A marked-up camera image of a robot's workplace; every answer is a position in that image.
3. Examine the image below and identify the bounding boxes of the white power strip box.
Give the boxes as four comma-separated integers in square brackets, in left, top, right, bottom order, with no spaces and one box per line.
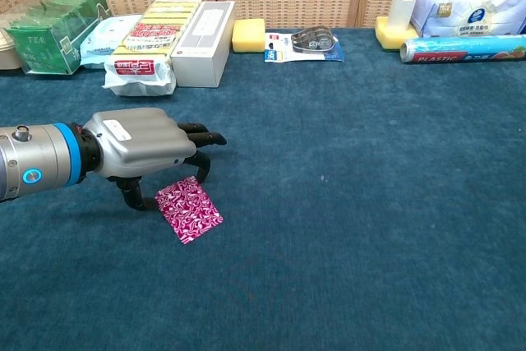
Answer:
[170,0,238,89]

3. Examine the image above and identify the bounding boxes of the beige lidded lunch box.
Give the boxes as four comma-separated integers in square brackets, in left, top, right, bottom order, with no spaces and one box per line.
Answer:
[0,17,25,72]

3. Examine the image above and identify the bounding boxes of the light blue wet wipes pack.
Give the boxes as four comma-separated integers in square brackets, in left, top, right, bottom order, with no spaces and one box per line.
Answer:
[79,13,143,71]

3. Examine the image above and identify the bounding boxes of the yellow green sponge multipack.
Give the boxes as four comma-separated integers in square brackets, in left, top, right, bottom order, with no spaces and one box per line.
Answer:
[101,0,203,98]

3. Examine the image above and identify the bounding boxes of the blue plastic wrap roll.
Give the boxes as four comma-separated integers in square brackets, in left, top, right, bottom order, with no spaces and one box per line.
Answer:
[399,34,526,65]

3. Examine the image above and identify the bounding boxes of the green tea bag box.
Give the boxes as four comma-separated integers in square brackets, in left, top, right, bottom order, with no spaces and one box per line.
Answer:
[2,0,114,76]

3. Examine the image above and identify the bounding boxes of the magenta patterned card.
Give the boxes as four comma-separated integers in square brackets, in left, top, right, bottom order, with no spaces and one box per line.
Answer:
[155,176,224,245]

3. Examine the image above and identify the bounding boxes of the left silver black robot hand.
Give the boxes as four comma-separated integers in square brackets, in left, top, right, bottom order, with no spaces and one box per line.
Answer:
[81,107,228,212]

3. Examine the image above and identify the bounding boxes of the plain yellow sponge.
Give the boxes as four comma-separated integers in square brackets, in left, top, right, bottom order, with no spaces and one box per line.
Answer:
[373,16,420,53]
[231,17,267,55]

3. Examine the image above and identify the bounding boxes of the teal carpet table mat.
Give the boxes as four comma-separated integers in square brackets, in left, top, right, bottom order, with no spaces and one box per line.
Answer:
[0,26,526,351]

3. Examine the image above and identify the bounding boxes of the white roll cardboard core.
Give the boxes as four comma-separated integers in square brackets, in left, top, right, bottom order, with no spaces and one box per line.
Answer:
[388,0,418,32]

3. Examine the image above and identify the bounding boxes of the blue white tissue pack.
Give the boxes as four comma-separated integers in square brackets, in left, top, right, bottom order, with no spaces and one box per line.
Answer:
[410,0,526,39]

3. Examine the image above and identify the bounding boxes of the correction tape blister pack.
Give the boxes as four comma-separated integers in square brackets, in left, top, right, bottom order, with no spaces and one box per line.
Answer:
[264,25,346,63]

